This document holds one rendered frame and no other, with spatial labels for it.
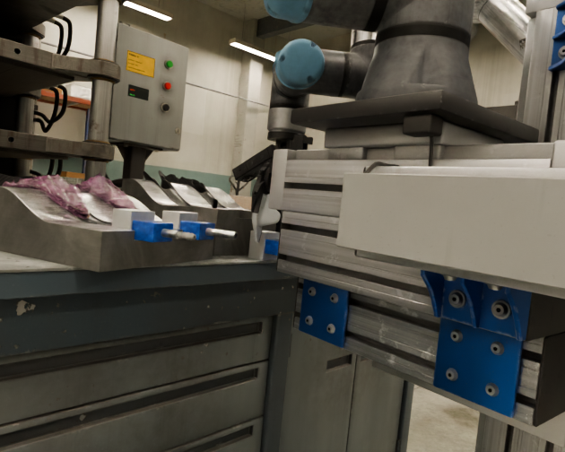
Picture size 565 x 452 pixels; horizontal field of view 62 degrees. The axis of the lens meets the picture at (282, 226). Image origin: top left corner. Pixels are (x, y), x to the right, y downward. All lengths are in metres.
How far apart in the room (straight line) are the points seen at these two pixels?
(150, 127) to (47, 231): 1.14
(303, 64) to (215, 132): 8.44
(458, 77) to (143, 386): 0.68
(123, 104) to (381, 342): 1.38
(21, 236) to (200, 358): 0.39
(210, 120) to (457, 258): 8.85
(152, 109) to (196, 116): 7.16
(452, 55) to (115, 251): 0.49
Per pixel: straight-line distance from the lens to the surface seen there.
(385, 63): 0.60
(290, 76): 0.79
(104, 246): 0.67
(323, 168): 0.64
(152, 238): 0.68
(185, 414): 0.97
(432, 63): 0.60
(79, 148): 1.58
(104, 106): 1.61
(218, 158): 9.23
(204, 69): 9.21
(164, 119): 1.87
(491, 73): 8.19
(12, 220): 0.80
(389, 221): 0.40
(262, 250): 0.91
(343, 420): 1.39
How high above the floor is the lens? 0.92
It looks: 3 degrees down
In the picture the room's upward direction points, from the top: 6 degrees clockwise
